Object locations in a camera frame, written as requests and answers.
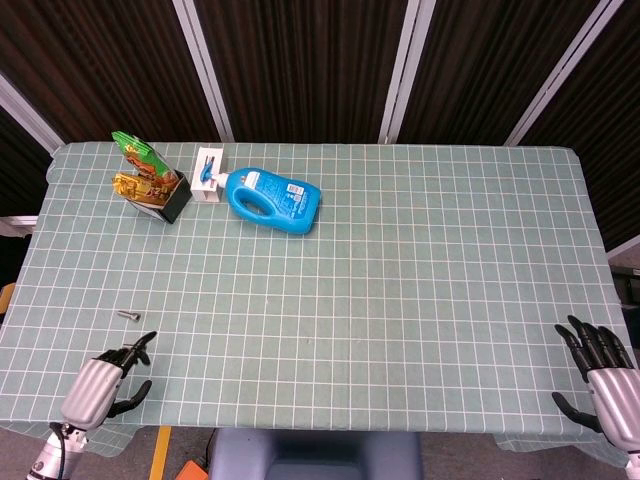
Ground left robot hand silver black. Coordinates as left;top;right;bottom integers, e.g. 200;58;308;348
59;330;158;432

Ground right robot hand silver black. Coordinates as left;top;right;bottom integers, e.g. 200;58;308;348
551;314;640;469

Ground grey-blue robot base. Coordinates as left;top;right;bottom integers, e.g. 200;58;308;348
207;428;424;480

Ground black equipment case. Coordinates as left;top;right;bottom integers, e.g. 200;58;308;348
609;267;640;306

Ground yellow wooden board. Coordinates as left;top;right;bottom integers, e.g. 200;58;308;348
0;282;17;321

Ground orange floor object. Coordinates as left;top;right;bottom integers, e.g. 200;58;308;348
175;459;210;480

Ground white partition foot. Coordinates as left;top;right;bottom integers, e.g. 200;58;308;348
0;215;39;237

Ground black open cardboard box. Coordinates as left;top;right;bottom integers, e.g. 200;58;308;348
127;168;194;225

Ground gold snack bag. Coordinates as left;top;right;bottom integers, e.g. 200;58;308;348
110;171;169;207

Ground dark ribbed partition panel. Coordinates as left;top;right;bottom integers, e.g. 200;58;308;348
192;0;419;144
399;0;604;145
517;0;640;251
0;107;54;219
0;0;224;144

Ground green snack bag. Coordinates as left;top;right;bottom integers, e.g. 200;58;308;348
110;130;180;189

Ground small white cardboard box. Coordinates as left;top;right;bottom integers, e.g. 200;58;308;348
190;146;227;204

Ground blue detergent pump bottle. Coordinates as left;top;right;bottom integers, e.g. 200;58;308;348
197;156;322;236

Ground green checked tablecloth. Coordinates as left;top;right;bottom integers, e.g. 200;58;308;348
0;141;640;456

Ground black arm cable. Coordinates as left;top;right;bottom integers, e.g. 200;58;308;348
48;422;70;480

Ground white partition frame post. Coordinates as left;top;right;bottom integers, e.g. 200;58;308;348
0;73;66;154
503;0;626;146
378;0;436;145
172;0;235;144

